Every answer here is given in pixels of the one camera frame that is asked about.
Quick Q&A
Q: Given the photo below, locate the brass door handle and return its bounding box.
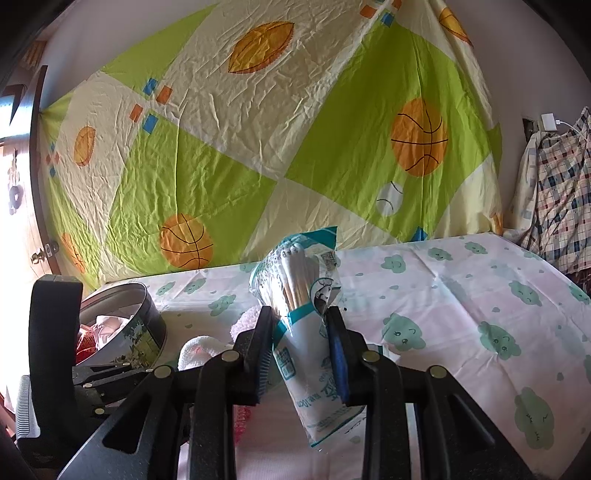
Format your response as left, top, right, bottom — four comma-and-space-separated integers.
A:
30, 242, 58, 264

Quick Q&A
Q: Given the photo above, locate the red embroidered pouch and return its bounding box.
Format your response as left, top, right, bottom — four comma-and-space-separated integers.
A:
76, 323, 100, 363

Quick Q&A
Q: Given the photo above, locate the white fluffy sock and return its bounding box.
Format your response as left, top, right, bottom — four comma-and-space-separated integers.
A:
178, 336, 234, 371

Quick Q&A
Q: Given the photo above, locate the pale pink cloth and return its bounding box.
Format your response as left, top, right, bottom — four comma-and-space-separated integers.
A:
92, 315, 134, 347

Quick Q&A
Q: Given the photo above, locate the cotton swab bag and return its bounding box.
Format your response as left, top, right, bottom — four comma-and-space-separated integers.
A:
249, 226, 365, 452

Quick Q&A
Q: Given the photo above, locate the hanging door ornament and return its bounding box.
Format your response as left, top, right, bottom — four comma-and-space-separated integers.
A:
7, 152, 24, 215

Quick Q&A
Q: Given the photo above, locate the wooden door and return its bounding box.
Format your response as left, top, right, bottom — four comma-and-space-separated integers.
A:
28, 65, 61, 280

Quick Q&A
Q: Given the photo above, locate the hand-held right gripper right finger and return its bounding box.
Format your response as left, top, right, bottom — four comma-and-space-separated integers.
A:
324, 305, 539, 480

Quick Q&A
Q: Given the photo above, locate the orange curtain valance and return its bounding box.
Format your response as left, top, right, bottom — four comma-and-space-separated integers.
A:
21, 41, 47, 65

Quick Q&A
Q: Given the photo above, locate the pink fluffy plush ball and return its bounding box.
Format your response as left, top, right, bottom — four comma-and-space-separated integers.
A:
230, 304, 262, 337

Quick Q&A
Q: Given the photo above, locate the plaid cloth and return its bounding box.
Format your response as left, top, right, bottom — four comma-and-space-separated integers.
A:
503, 107, 591, 278

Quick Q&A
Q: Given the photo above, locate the green sports print sheet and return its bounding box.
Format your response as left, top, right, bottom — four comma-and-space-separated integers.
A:
39, 0, 504, 284

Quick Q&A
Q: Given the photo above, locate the hot pink microfiber cloth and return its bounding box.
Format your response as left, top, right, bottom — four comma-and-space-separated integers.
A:
233, 405, 259, 444

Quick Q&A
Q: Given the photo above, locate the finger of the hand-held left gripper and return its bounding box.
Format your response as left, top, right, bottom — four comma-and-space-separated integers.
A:
76, 383, 134, 418
71, 361, 155, 384

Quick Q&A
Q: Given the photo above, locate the round printed cookie tin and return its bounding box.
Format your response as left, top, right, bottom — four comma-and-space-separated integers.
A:
78, 282, 168, 367

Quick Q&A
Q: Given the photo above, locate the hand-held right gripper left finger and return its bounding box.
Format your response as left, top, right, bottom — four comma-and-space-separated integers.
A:
55, 305, 275, 480

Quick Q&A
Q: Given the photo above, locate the cloud print bed sheet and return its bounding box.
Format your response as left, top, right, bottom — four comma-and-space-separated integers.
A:
88, 233, 591, 480

